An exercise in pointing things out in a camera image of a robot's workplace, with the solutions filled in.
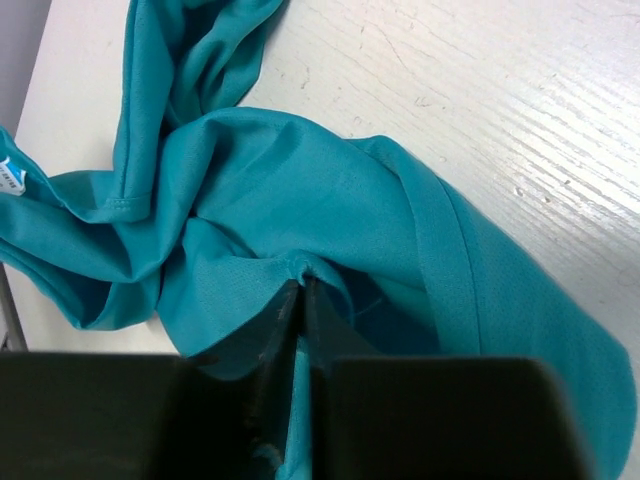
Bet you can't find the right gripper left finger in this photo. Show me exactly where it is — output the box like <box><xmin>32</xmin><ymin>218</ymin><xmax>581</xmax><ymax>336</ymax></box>
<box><xmin>1</xmin><ymin>281</ymin><xmax>300</xmax><ymax>479</ymax></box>

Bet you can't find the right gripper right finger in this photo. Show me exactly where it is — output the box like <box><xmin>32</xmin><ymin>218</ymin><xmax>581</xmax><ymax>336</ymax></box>
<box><xmin>304</xmin><ymin>279</ymin><xmax>594</xmax><ymax>479</ymax></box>

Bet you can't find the teal t-shirt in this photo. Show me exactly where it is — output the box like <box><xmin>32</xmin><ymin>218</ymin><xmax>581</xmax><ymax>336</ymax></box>
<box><xmin>1</xmin><ymin>1</ymin><xmax>637</xmax><ymax>479</ymax></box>

